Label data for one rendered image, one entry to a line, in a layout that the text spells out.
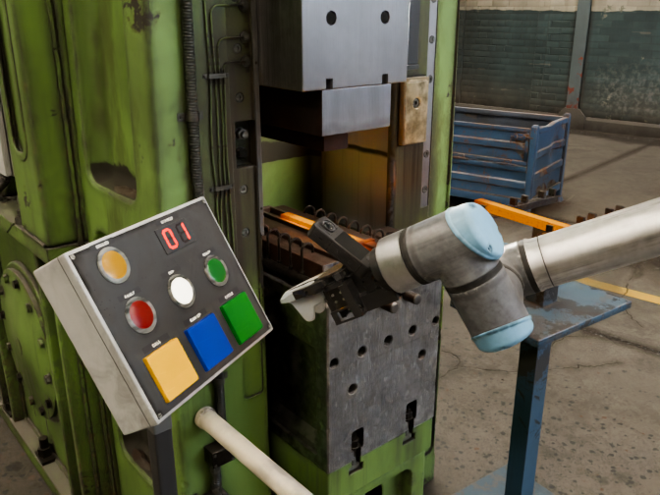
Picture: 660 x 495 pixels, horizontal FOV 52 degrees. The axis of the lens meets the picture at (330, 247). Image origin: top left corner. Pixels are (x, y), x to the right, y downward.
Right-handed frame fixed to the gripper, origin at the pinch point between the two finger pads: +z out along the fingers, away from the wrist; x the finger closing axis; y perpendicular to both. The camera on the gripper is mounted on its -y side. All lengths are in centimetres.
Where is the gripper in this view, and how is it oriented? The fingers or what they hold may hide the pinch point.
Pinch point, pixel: (285, 295)
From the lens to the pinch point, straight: 114.7
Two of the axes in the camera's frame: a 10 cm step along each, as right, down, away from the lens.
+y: 4.5, 8.9, 0.9
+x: 4.2, -3.1, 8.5
